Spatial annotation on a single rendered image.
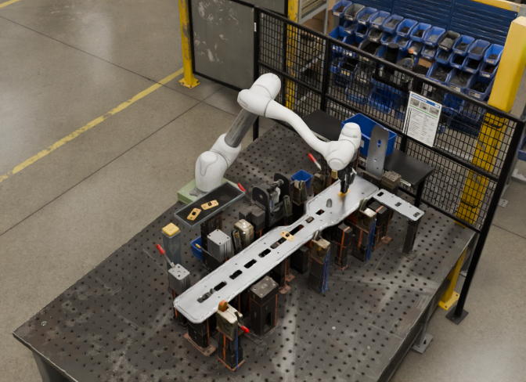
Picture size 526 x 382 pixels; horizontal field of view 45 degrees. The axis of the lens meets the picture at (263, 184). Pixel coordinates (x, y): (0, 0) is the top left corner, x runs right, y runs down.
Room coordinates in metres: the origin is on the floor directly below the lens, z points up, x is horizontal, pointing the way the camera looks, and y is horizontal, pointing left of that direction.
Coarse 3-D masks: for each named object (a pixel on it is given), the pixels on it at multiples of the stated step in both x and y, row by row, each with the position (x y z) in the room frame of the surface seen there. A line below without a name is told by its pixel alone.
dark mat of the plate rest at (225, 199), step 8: (224, 184) 2.57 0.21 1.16; (216, 192) 2.50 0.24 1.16; (224, 192) 2.50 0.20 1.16; (232, 192) 2.50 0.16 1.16; (240, 192) 2.50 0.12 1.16; (200, 200) 2.43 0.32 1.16; (208, 200) 2.43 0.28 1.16; (216, 200) 2.43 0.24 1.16; (224, 200) 2.43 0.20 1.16; (184, 208) 2.37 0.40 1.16; (192, 208) 2.37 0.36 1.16; (200, 208) 2.37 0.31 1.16; (208, 208) 2.37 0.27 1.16; (216, 208) 2.37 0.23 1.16; (184, 216) 2.31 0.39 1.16; (200, 216) 2.31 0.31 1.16; (192, 224) 2.25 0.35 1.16
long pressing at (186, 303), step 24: (336, 192) 2.71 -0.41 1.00; (360, 192) 2.71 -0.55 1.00; (312, 216) 2.50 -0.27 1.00; (336, 216) 2.51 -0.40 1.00; (264, 240) 2.31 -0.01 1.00; (288, 240) 2.31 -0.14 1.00; (240, 264) 2.14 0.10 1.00; (264, 264) 2.15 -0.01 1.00; (192, 288) 1.98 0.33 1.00; (240, 288) 1.99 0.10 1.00; (192, 312) 1.84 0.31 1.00
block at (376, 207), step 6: (372, 204) 2.63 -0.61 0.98; (378, 204) 2.63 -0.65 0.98; (372, 210) 2.60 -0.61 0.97; (378, 210) 2.59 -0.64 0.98; (384, 210) 2.59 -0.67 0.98; (378, 216) 2.57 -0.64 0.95; (384, 216) 2.59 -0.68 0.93; (378, 222) 2.56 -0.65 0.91; (378, 228) 2.57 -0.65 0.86; (378, 234) 2.58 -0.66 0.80; (378, 240) 2.59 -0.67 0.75; (372, 246) 2.57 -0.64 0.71; (378, 246) 2.58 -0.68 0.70
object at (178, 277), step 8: (168, 272) 2.03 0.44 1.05; (176, 272) 2.02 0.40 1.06; (184, 272) 2.02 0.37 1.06; (176, 280) 1.99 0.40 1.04; (184, 280) 2.00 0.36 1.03; (176, 288) 2.00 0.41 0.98; (184, 288) 1.99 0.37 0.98; (176, 296) 2.01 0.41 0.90; (176, 312) 2.02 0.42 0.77; (176, 320) 2.02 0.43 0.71; (184, 320) 1.99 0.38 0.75; (184, 328) 1.97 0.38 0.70
